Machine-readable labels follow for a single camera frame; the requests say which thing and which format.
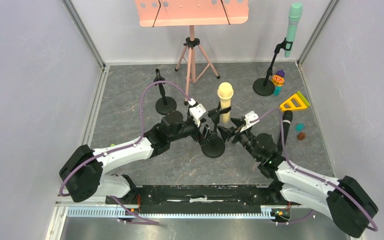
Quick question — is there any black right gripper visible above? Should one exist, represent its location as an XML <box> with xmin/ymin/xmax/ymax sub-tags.
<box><xmin>216</xmin><ymin>118</ymin><xmax>261</xmax><ymax>162</ymax></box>

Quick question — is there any yellow microphone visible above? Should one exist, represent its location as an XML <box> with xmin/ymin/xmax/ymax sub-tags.
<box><xmin>217</xmin><ymin>82</ymin><xmax>234</xmax><ymax>124</ymax></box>

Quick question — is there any black microphone desk stand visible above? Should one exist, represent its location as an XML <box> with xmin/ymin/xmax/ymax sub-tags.
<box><xmin>153</xmin><ymin>68</ymin><xmax>177</xmax><ymax>116</ymax></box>

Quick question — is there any black microphone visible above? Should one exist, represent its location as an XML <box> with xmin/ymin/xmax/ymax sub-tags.
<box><xmin>277</xmin><ymin>110</ymin><xmax>293</xmax><ymax>155</ymax></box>

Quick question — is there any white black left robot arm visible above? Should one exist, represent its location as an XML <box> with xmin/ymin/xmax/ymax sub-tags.
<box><xmin>59</xmin><ymin>111</ymin><xmax>225</xmax><ymax>204</ymax></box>

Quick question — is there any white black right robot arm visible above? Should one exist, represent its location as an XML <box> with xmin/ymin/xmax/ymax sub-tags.
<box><xmin>218</xmin><ymin>110</ymin><xmax>379</xmax><ymax>238</ymax></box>

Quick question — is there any green microphone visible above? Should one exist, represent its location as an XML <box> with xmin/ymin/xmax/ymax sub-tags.
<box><xmin>284</xmin><ymin>2</ymin><xmax>303</xmax><ymax>58</ymax></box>

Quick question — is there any pink tripod music stand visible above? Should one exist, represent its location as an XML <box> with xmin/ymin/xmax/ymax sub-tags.
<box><xmin>135</xmin><ymin>0</ymin><xmax>249</xmax><ymax>94</ymax></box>

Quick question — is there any teal toy block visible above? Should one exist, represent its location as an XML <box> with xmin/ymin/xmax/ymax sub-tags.
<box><xmin>273</xmin><ymin>86</ymin><xmax>282</xmax><ymax>96</ymax></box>

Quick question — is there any small teal cube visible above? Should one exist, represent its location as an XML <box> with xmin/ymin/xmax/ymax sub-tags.
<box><xmin>295</xmin><ymin>123</ymin><xmax>305</xmax><ymax>132</ymax></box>

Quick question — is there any yellow triangular toy block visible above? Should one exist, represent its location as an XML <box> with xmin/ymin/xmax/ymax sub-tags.
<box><xmin>279</xmin><ymin>91</ymin><xmax>311</xmax><ymax>112</ymax></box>

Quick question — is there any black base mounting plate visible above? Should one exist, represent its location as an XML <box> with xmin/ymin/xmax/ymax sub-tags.
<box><xmin>119</xmin><ymin>184</ymin><xmax>290</xmax><ymax>214</ymax></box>

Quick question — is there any brown round toy piece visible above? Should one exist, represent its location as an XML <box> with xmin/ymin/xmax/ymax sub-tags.
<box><xmin>296</xmin><ymin>132</ymin><xmax>307</xmax><ymax>141</ymax></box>

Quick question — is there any purple toy block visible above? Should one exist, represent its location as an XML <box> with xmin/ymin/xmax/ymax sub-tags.
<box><xmin>276</xmin><ymin>69</ymin><xmax>285</xmax><ymax>78</ymax></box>

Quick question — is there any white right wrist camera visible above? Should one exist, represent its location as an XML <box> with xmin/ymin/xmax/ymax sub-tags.
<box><xmin>239</xmin><ymin>111</ymin><xmax>260</xmax><ymax>133</ymax></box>

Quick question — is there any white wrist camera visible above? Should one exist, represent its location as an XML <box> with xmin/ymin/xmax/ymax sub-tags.
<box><xmin>239</xmin><ymin>111</ymin><xmax>260</xmax><ymax>133</ymax></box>
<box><xmin>188</xmin><ymin>98</ymin><xmax>208</xmax><ymax>127</ymax></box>

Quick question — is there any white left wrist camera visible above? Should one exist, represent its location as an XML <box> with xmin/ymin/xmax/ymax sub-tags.
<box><xmin>188</xmin><ymin>98</ymin><xmax>208</xmax><ymax>127</ymax></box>

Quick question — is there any white slotted cable duct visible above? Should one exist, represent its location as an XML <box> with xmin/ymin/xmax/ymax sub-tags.
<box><xmin>66</xmin><ymin>205</ymin><xmax>275</xmax><ymax>220</ymax></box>

